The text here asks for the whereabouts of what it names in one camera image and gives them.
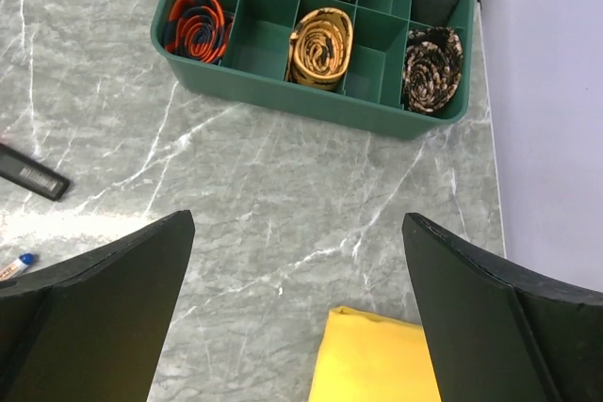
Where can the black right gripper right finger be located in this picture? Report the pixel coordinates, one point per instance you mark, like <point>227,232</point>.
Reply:
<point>497,331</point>

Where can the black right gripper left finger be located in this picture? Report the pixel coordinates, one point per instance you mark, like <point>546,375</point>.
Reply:
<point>92,328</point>

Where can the blue tip long marker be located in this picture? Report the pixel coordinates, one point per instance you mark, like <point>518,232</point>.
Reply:
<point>18,266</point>

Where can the black purple highlighter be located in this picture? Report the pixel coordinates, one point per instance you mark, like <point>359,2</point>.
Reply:
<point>31,175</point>

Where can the yellow folded cloth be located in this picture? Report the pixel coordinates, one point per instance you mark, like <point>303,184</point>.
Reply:
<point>369,357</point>

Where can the black beige floral rolled tie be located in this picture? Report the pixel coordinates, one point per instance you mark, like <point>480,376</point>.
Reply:
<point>432,69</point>

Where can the orange navy striped rolled tie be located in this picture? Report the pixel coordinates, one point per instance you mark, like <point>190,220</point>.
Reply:
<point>198,30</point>

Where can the green divided storage tray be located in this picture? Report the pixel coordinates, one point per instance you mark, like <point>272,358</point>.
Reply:
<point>393,67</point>

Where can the yellow patterned rolled tie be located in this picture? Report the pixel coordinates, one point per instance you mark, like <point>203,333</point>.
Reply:
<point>319,49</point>

